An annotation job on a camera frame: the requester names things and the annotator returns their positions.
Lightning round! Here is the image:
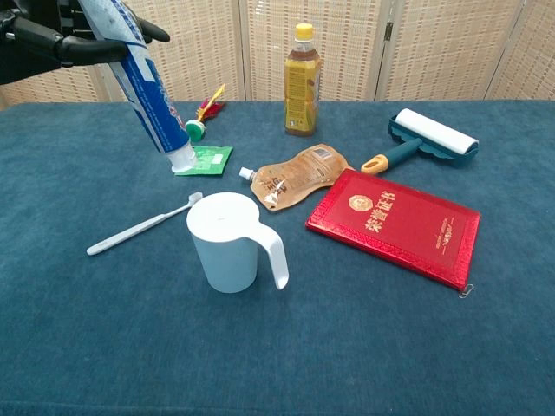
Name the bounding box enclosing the white toothbrush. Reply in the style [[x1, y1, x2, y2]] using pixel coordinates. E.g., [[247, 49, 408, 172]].
[[86, 192, 204, 257]]

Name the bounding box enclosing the blue white toothpaste tube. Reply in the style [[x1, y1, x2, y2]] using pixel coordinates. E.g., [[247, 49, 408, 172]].
[[77, 0, 199, 174]]

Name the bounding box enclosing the blue table cloth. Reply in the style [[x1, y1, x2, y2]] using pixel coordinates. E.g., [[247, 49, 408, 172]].
[[0, 99, 555, 416]]

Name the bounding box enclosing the white cup with handle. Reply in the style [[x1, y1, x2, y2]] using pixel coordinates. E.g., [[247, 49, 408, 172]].
[[186, 192, 290, 295]]

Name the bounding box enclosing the teal lint roller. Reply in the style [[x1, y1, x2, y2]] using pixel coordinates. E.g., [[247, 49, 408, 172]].
[[360, 107, 480, 175]]

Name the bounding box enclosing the woven folding screen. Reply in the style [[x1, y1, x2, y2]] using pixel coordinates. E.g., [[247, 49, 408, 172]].
[[0, 0, 555, 109]]

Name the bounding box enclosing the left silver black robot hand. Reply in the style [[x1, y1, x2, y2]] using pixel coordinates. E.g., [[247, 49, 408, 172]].
[[0, 0, 171, 86]]

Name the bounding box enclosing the feather shuttlecock with green base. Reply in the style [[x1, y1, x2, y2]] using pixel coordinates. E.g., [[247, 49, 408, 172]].
[[185, 83, 226, 143]]

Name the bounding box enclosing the yellow capped tea bottle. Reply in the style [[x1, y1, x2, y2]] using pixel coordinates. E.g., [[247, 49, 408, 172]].
[[284, 23, 323, 138]]

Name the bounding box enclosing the red certificate book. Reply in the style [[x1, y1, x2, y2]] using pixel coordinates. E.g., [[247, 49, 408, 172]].
[[304, 168, 482, 292]]

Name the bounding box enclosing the brown spout pouch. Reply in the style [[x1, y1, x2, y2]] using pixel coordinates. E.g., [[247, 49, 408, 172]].
[[238, 143, 356, 212]]

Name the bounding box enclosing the green sachet packet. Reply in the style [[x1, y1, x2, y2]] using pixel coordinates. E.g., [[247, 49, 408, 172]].
[[174, 145, 234, 178]]

